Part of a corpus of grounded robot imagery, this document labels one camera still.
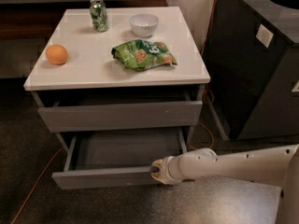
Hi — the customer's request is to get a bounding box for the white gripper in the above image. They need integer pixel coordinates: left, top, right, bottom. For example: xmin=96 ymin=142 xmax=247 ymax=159
xmin=150 ymin=156 xmax=180 ymax=185

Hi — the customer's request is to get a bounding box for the grey drawer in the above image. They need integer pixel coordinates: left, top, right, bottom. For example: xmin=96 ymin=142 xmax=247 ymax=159
xmin=38 ymin=100 xmax=202 ymax=133
xmin=52 ymin=127 xmax=187 ymax=189

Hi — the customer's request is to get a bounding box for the orange fruit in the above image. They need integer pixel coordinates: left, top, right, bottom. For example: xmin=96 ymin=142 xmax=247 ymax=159
xmin=46 ymin=45 xmax=68 ymax=65

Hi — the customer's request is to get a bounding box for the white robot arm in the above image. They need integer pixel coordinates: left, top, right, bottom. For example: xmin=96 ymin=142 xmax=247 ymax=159
xmin=150 ymin=145 xmax=299 ymax=224

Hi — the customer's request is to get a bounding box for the grey top drawer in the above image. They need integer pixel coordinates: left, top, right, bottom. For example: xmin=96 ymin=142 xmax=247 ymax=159
xmin=38 ymin=100 xmax=202 ymax=133

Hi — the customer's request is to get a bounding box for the grey drawer cabinet white top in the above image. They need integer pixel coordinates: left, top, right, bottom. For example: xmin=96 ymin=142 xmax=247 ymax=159
xmin=24 ymin=7 xmax=210 ymax=189

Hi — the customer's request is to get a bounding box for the green chip bag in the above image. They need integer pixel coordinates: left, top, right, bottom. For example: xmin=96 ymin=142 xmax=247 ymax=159
xmin=111 ymin=39 xmax=178 ymax=71

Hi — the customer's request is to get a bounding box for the white bowl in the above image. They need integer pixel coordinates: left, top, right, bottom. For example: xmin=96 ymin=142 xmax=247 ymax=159
xmin=129 ymin=14 xmax=159 ymax=37

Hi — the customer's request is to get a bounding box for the black trash bin cabinet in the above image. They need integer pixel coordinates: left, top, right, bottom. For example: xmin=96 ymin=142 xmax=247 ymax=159
xmin=203 ymin=0 xmax=299 ymax=139

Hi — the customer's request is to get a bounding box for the green soda can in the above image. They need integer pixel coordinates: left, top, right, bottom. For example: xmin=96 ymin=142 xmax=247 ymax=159
xmin=90 ymin=0 xmax=108 ymax=32

